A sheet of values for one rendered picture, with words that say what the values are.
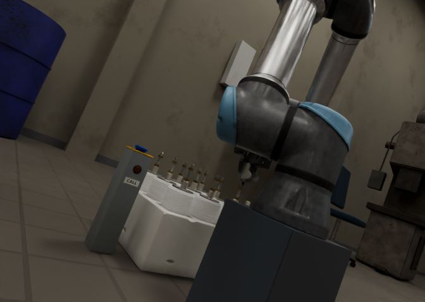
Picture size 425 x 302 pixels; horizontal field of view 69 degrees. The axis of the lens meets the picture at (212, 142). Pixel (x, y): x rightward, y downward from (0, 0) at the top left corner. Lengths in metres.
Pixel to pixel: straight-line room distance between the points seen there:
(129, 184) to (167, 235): 0.19
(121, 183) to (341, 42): 0.72
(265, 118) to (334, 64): 0.41
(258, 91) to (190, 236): 0.56
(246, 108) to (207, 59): 3.51
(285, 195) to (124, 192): 0.54
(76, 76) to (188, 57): 1.32
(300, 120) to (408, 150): 4.63
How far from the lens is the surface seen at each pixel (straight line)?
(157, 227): 0.96
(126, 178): 0.96
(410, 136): 5.26
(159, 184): 1.10
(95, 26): 3.63
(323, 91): 1.01
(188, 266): 1.06
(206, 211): 1.07
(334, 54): 0.95
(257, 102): 0.61
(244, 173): 1.16
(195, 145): 4.04
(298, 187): 0.58
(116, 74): 3.48
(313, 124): 0.60
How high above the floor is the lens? 0.33
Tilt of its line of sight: 6 degrees up
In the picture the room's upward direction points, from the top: 22 degrees clockwise
